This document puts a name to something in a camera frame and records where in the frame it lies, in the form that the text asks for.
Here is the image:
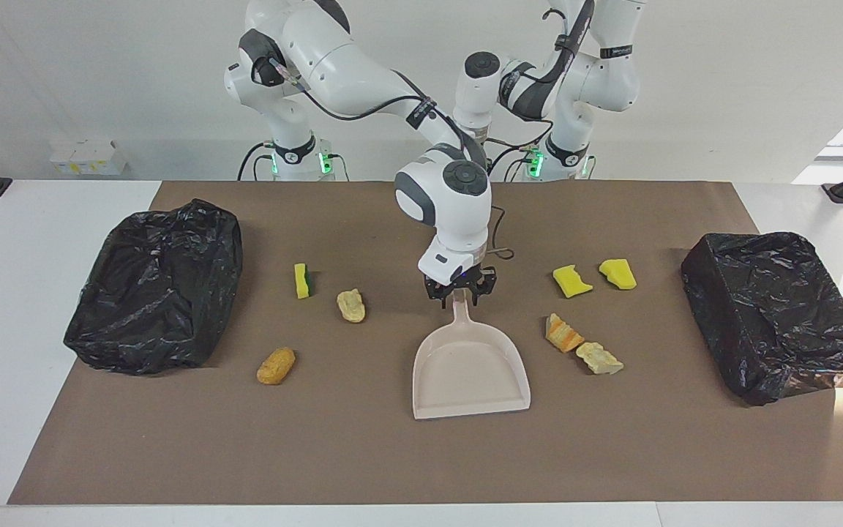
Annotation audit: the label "brown nugget shaped foam piece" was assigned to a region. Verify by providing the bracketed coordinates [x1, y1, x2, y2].
[256, 346, 296, 386]

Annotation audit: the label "brown table mat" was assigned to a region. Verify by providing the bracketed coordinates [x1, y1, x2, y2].
[8, 181, 843, 506]

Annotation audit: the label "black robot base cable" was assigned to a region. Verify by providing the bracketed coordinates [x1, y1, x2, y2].
[237, 141, 276, 182]

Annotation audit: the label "beige plastic dustpan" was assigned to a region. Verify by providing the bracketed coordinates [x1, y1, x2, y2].
[412, 291, 532, 421]

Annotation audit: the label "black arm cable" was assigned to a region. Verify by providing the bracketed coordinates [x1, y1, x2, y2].
[487, 0, 598, 176]
[286, 66, 516, 262]

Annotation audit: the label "orange cream striped foam piece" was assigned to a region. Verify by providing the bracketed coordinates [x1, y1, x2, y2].
[545, 313, 585, 354]

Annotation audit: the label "bin lined with black bag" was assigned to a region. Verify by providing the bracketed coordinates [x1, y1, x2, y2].
[681, 232, 843, 407]
[63, 199, 244, 376]

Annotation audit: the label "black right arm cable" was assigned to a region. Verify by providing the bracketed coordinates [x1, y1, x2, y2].
[286, 66, 516, 262]

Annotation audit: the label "pale cream foam piece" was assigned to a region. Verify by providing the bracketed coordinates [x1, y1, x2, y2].
[576, 341, 624, 375]
[337, 288, 367, 324]

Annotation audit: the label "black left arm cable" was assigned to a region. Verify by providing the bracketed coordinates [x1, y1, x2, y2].
[487, 0, 598, 176]

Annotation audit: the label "white carton boxes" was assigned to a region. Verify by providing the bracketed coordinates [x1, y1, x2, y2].
[48, 139, 128, 176]

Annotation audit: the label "yellow sponge piece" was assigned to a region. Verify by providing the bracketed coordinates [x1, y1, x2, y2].
[552, 264, 593, 299]
[599, 258, 637, 291]

